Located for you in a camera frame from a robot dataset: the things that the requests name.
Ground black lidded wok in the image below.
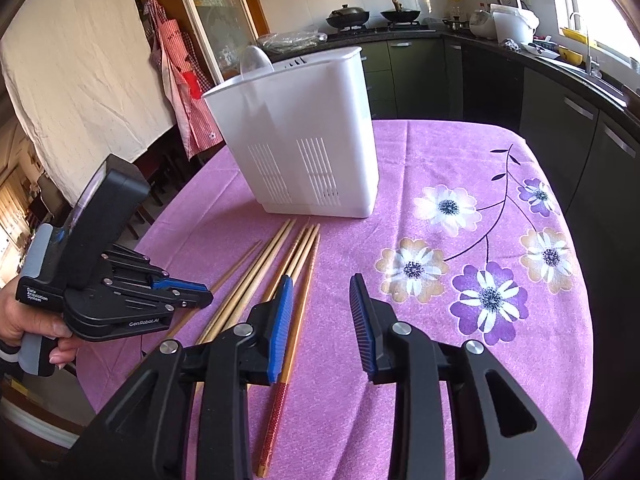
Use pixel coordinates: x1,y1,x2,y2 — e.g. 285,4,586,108
326,4,371,28

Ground dark wooden chair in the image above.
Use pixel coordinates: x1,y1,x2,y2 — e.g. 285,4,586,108
125,145,201,241

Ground gas stove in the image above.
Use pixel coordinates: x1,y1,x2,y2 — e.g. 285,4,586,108
327,22,436,36

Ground thin tan wooden chopstick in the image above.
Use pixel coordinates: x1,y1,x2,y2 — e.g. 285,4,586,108
142,239,263,358

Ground white hanging cloth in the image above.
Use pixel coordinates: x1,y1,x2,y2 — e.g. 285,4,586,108
0,0,176,191

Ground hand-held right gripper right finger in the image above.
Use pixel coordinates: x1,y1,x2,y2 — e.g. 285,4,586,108
348,273,583,480

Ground purple floral tablecloth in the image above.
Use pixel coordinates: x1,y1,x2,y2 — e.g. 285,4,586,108
75,119,598,480

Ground light bamboo chopstick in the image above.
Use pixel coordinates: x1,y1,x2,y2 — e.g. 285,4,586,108
202,219,298,347
196,218,292,346

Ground brown chopstick red patterned end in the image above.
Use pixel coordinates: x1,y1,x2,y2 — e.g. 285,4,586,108
255,231,322,478

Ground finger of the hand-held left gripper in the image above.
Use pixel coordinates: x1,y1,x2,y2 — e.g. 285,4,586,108
107,280,214,313
102,244,173,291

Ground blue and white plate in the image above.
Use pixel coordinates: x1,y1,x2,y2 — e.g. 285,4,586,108
520,40,561,58

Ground white plastic utensil holder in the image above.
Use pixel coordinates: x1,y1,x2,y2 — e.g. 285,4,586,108
201,45,379,219

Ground brown wooden chopstick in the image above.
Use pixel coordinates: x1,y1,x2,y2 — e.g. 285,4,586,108
262,225,308,303
280,224,317,286

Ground metal kitchen faucet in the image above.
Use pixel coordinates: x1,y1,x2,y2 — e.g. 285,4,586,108
570,12,603,78

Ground clear plastic spoon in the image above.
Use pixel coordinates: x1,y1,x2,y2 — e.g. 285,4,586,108
241,45,275,78

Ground kitchen window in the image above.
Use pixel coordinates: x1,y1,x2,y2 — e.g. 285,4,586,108
555,0,640,61

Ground kitchen base cabinets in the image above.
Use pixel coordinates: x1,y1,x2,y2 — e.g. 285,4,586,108
360,35,640,311

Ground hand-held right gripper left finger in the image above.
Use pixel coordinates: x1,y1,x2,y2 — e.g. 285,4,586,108
60,275,296,480

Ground red checked apron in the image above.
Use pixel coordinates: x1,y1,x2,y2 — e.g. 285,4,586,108
142,0,224,161

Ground clear plastic bag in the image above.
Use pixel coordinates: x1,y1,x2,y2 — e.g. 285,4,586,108
257,30,328,53

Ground person's left hand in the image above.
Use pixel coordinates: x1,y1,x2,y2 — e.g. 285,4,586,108
0,287,82,372

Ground white rice cooker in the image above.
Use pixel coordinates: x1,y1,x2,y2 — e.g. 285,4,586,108
489,4,540,45

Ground round white cooker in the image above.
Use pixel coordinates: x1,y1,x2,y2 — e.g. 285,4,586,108
470,10,496,38

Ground sliding glass door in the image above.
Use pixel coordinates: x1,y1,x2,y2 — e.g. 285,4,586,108
170,0,261,86

